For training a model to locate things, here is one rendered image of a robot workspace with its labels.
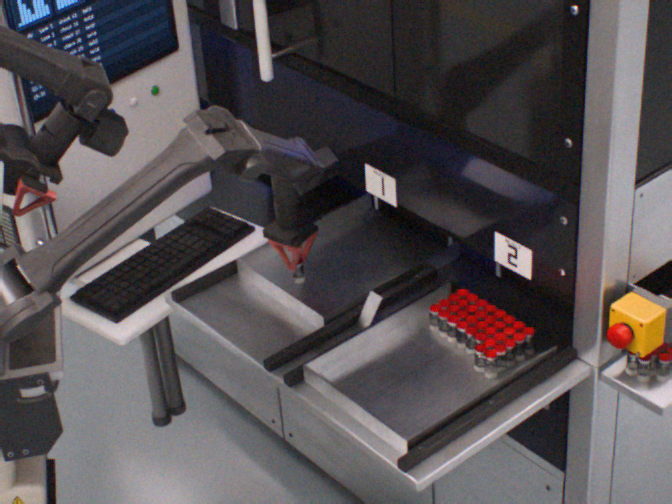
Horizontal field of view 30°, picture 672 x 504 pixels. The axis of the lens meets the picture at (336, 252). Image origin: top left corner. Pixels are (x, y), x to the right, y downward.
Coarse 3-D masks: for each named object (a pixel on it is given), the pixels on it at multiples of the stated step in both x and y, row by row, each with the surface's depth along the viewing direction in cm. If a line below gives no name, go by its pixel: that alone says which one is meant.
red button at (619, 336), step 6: (618, 324) 199; (612, 330) 198; (618, 330) 198; (624, 330) 198; (612, 336) 198; (618, 336) 198; (624, 336) 197; (630, 336) 198; (612, 342) 199; (618, 342) 198; (624, 342) 197; (630, 342) 198; (618, 348) 199
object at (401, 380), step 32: (448, 288) 228; (384, 320) 220; (416, 320) 225; (352, 352) 218; (384, 352) 218; (416, 352) 217; (448, 352) 217; (544, 352) 210; (320, 384) 209; (352, 384) 211; (384, 384) 211; (416, 384) 210; (448, 384) 209; (480, 384) 209; (352, 416) 205; (384, 416) 204; (416, 416) 203; (448, 416) 198
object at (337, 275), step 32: (320, 224) 250; (352, 224) 252; (384, 224) 252; (256, 256) 242; (288, 256) 244; (320, 256) 244; (352, 256) 243; (384, 256) 242; (416, 256) 242; (448, 256) 239; (288, 288) 235; (320, 288) 235; (352, 288) 234; (384, 288) 230; (320, 320) 223
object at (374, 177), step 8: (368, 168) 238; (368, 176) 240; (376, 176) 237; (384, 176) 235; (368, 184) 241; (376, 184) 239; (384, 184) 236; (392, 184) 234; (376, 192) 240; (392, 192) 235; (384, 200) 239; (392, 200) 237
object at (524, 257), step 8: (496, 232) 216; (496, 240) 217; (504, 240) 215; (496, 248) 218; (504, 248) 216; (520, 248) 213; (496, 256) 219; (504, 256) 217; (520, 256) 214; (528, 256) 212; (504, 264) 218; (520, 264) 215; (528, 264) 213; (520, 272) 215; (528, 272) 214
